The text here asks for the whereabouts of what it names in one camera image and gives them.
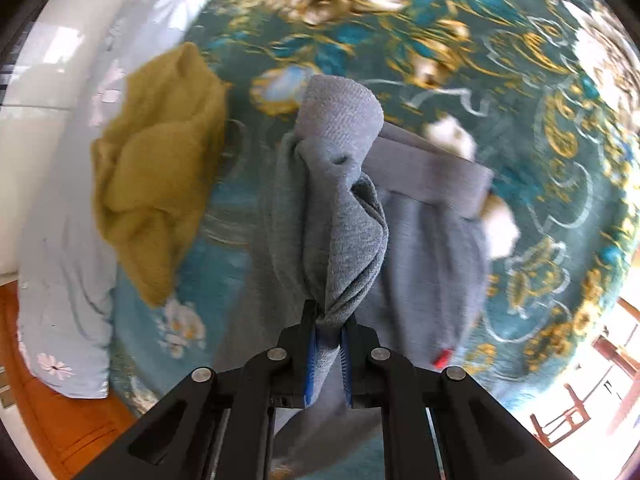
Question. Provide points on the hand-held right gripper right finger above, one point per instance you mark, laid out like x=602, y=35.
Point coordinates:
x=346, y=367

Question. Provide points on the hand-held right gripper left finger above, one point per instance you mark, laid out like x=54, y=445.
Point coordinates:
x=310, y=365

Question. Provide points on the grey sweatshirt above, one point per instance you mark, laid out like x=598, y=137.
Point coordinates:
x=345, y=220

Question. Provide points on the yellow knit sweater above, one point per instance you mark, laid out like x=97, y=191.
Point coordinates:
x=155, y=170

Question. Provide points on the wooden chair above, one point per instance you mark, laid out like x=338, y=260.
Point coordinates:
x=562, y=415

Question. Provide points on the light blue floral quilt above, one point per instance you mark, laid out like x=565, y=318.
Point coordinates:
x=65, y=260

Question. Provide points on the wooden table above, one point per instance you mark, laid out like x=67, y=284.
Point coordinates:
x=622, y=360

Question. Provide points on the teal floral blanket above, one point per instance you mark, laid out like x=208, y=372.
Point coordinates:
x=500, y=85

